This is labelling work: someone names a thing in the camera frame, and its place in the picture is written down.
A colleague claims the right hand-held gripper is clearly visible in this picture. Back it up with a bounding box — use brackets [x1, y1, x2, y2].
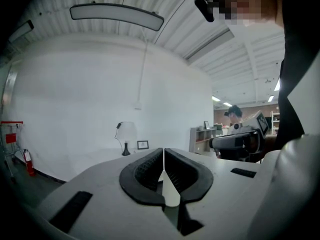
[208, 110, 271, 163]

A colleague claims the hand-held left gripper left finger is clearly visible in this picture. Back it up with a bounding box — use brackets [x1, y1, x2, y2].
[119, 147, 166, 207]

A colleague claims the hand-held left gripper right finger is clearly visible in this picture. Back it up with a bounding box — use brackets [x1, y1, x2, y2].
[164, 147, 214, 205]

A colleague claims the grey cubby shelf unit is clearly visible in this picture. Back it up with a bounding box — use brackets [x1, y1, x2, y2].
[188, 126, 217, 155]

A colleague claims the white shelf rack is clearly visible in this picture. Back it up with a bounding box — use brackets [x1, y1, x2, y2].
[270, 111, 281, 135]

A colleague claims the white shade table lamp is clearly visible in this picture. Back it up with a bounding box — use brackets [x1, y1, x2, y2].
[114, 121, 138, 157]

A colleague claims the grey ceiling light bar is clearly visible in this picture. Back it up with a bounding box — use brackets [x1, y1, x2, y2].
[185, 28, 235, 62]

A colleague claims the red fire extinguisher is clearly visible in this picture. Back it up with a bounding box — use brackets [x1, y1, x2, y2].
[22, 148, 36, 177]

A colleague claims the red shopping cart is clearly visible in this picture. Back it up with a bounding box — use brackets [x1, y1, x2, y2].
[0, 120, 25, 184]

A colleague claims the person's head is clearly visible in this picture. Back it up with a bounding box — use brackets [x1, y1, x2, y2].
[212, 0, 285, 30]

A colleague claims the long curved ceiling light panel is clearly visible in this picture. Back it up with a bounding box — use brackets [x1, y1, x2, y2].
[69, 3, 165, 32]

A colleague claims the small ceiling light panel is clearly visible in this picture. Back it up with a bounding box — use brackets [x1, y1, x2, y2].
[8, 19, 35, 44]

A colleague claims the white wall cable conduit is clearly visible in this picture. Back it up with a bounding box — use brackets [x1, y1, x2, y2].
[134, 26, 149, 111]

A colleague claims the black head-worn camera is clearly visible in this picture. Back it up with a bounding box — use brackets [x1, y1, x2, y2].
[194, 0, 216, 23]

